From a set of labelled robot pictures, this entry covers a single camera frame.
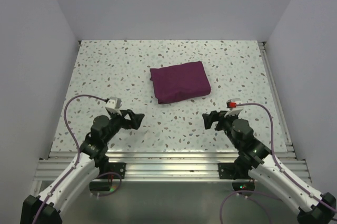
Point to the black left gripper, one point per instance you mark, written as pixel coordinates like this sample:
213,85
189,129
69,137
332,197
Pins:
135,121

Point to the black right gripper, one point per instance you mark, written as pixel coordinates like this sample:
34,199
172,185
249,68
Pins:
214,116

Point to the purple cloth mat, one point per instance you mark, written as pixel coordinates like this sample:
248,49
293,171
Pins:
180,82

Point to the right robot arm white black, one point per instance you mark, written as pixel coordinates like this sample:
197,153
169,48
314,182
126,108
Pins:
256,161

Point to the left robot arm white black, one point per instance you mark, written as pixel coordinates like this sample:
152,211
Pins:
91,162

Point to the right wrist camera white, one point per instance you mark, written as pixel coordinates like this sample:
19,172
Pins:
233,107

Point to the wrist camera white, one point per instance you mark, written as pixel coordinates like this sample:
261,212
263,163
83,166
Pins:
233,107
113,104

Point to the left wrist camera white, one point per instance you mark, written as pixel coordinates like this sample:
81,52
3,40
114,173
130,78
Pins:
113,104

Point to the aluminium rail frame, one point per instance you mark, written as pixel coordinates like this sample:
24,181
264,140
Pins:
171,144

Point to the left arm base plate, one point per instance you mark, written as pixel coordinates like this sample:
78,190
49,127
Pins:
113,168

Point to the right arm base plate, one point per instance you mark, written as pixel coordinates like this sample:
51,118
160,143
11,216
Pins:
232,171

